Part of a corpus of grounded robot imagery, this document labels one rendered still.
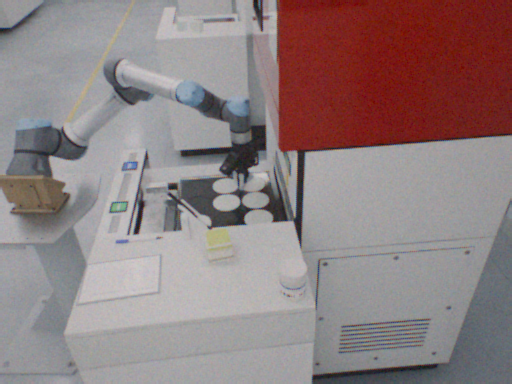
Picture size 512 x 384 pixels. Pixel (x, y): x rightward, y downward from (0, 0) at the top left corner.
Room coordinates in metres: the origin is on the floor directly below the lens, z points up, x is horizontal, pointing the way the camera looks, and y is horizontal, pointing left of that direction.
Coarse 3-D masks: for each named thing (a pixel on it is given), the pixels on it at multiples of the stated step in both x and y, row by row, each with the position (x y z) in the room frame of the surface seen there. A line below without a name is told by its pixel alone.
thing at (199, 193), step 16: (256, 176) 1.42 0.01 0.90; (192, 192) 1.33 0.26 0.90; (208, 192) 1.32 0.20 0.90; (240, 192) 1.32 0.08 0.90; (208, 208) 1.22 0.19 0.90; (240, 208) 1.22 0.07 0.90; (256, 208) 1.21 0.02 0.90; (272, 208) 1.21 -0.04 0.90; (224, 224) 1.13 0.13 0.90; (240, 224) 1.13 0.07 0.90
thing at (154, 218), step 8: (152, 208) 1.26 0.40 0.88; (160, 208) 1.26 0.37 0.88; (144, 216) 1.21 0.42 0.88; (152, 216) 1.21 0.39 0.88; (160, 216) 1.21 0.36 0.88; (144, 224) 1.17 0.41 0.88; (152, 224) 1.17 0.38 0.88; (160, 224) 1.17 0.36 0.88; (144, 232) 1.13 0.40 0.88; (152, 232) 1.12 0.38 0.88
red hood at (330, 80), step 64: (256, 0) 1.72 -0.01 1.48; (320, 0) 1.07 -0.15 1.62; (384, 0) 1.08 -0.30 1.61; (448, 0) 1.09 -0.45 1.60; (256, 64) 1.74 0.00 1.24; (320, 64) 1.07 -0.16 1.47; (384, 64) 1.08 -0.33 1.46; (448, 64) 1.10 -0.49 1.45; (320, 128) 1.07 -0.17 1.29; (384, 128) 1.09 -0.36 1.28; (448, 128) 1.10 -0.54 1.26
